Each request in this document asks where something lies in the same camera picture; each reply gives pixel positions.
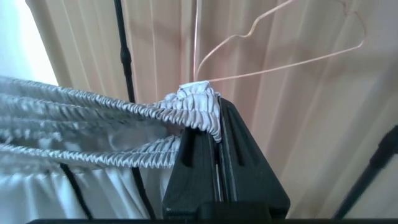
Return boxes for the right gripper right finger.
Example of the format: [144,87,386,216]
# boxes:
[220,97,291,219]

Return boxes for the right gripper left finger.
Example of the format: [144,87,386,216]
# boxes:
[162,126,221,219]

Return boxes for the pale grey shorts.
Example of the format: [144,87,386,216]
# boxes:
[0,75,223,220]

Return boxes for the pink clothes hanger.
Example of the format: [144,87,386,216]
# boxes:
[195,0,368,84]

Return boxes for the black clothes rack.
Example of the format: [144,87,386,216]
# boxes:
[113,0,398,220]

